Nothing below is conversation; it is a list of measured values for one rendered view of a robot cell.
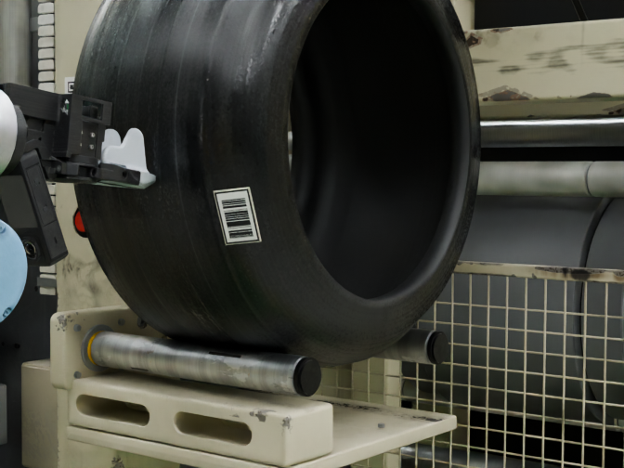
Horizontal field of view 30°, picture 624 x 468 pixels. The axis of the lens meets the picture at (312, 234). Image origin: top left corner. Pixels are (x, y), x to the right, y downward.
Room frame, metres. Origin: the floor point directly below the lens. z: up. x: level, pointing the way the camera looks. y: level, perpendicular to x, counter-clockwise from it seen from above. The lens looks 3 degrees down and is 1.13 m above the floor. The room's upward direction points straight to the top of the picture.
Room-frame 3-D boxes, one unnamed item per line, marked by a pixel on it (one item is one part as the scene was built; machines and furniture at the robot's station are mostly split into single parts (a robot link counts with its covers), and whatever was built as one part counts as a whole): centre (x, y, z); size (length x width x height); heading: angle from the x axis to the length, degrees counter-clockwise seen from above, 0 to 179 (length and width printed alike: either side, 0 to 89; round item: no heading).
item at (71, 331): (1.62, 0.20, 0.90); 0.40 x 0.03 x 0.10; 143
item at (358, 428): (1.51, 0.06, 0.80); 0.37 x 0.36 x 0.02; 143
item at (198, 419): (1.40, 0.14, 0.84); 0.36 x 0.09 x 0.06; 53
